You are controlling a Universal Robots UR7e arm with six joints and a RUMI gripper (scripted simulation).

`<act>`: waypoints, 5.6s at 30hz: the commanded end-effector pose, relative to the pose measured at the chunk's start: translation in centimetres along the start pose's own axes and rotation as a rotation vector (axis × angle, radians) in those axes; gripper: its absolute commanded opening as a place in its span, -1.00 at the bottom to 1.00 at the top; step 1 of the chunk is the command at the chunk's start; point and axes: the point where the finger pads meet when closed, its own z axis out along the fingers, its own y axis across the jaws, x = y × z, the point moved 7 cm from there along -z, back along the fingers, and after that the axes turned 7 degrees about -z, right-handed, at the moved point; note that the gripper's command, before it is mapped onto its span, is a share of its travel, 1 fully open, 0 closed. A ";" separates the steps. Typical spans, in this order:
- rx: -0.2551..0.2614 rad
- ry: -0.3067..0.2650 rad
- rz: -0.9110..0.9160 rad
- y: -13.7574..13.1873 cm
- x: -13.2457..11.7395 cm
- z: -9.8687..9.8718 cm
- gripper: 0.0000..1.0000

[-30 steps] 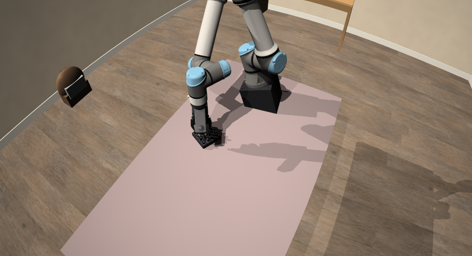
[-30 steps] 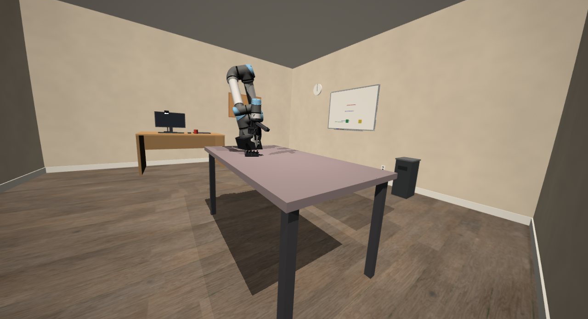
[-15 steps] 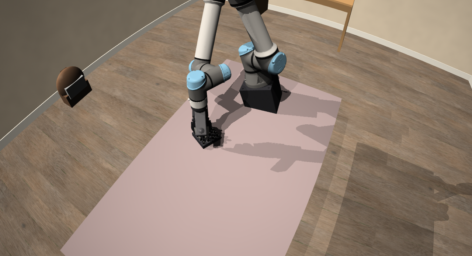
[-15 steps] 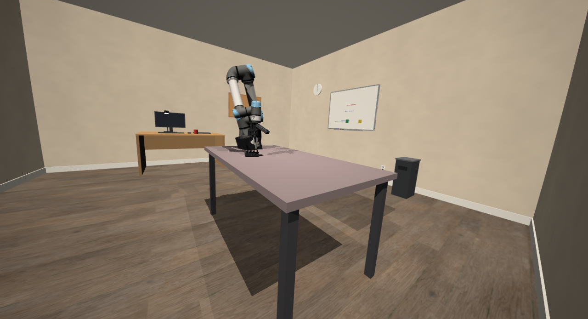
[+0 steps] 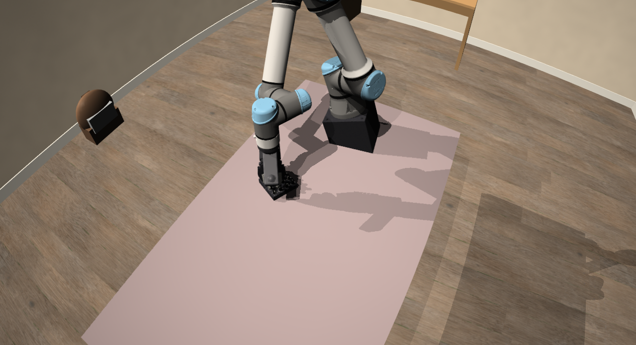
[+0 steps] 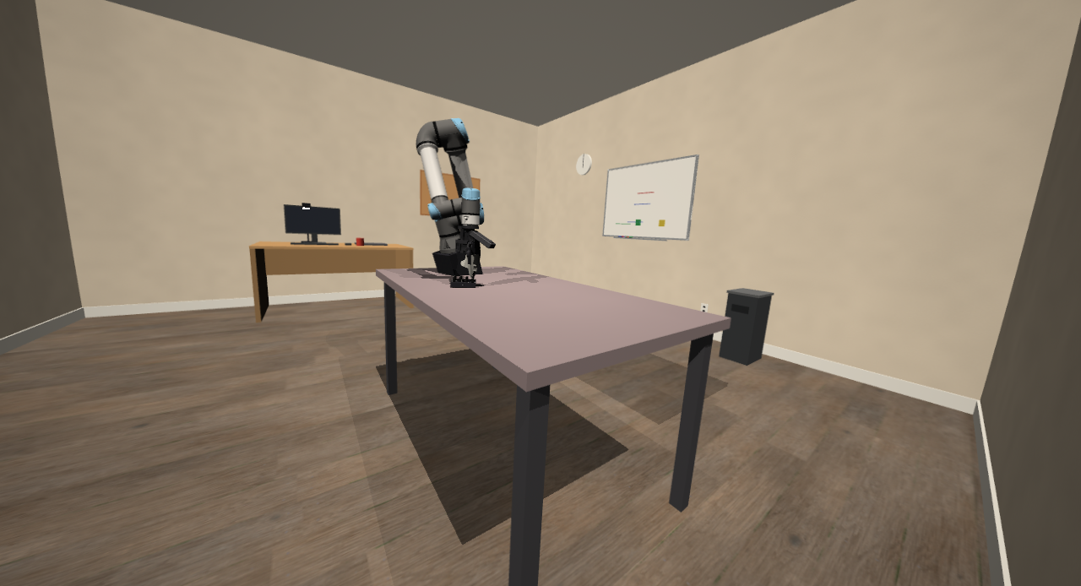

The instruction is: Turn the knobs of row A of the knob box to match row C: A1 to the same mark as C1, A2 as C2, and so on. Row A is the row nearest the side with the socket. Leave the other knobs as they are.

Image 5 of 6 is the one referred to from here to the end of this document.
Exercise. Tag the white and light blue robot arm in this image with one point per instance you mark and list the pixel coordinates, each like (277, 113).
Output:
(350, 77)

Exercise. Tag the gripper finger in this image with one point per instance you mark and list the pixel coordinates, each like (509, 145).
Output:
(281, 175)
(261, 176)

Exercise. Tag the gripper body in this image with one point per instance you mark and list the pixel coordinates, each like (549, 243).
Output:
(270, 151)

